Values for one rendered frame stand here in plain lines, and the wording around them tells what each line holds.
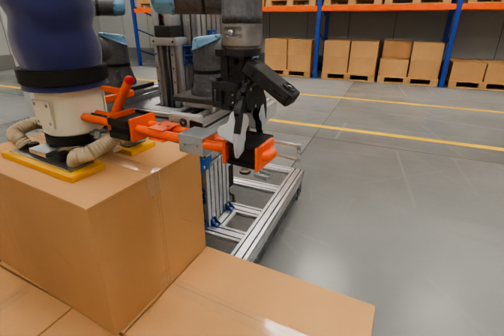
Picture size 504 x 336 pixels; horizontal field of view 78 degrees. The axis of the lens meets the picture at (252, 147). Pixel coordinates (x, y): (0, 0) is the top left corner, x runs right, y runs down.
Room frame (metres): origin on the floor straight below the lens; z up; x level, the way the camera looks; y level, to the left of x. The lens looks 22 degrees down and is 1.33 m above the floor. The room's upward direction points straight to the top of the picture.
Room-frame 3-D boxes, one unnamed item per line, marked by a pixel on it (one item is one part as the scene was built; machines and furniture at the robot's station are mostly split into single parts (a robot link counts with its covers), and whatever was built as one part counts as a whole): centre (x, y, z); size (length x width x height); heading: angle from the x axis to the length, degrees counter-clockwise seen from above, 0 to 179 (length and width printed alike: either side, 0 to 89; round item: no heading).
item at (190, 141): (0.68, 0.12, 1.07); 0.07 x 0.07 x 0.04; 61
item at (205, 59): (1.31, 0.17, 1.20); 0.13 x 0.12 x 0.14; 92
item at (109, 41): (1.51, 0.64, 1.20); 0.13 x 0.12 x 0.14; 120
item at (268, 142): (0.61, 0.01, 1.07); 0.08 x 0.07 x 0.05; 61
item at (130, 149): (0.99, 0.48, 0.97); 0.34 x 0.10 x 0.05; 61
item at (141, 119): (0.78, 0.31, 1.07); 0.10 x 0.08 x 0.06; 151
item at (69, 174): (0.82, 0.58, 0.97); 0.34 x 0.10 x 0.05; 61
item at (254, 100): (0.63, 0.02, 1.22); 0.09 x 0.08 x 0.12; 61
